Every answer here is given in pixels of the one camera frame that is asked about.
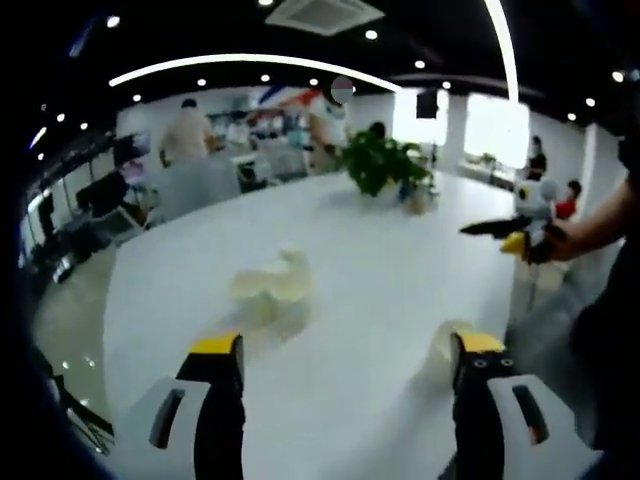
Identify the ceiling air conditioner vent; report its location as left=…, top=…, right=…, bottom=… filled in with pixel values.
left=264, top=0, right=386, bottom=36

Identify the curved ceiling light strip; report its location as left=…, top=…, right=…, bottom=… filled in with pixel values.
left=483, top=0, right=519, bottom=99
left=108, top=53, right=401, bottom=94

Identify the small glass jar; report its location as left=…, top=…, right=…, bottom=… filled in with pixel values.
left=407, top=189, right=434, bottom=215

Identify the black tripod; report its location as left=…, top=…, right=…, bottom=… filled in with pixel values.
left=49, top=369, right=116, bottom=454

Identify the pile of white paper cups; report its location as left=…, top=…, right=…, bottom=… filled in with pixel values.
left=229, top=243, right=315, bottom=335

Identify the person's right hand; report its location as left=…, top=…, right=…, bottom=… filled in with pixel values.
left=543, top=223, right=584, bottom=263

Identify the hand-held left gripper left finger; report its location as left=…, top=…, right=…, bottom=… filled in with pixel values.
left=127, top=329, right=246, bottom=480

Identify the potted green plant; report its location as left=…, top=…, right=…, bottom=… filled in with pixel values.
left=339, top=128, right=436, bottom=199

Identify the white table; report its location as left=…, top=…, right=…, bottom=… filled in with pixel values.
left=102, top=169, right=519, bottom=480

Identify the printed white paper cup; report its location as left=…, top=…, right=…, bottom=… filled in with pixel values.
left=430, top=319, right=476, bottom=386

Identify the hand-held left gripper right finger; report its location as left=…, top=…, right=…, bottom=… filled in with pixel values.
left=449, top=327, right=604, bottom=480

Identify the person's dark clothing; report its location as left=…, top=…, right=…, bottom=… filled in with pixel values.
left=569, top=124, right=640, bottom=451

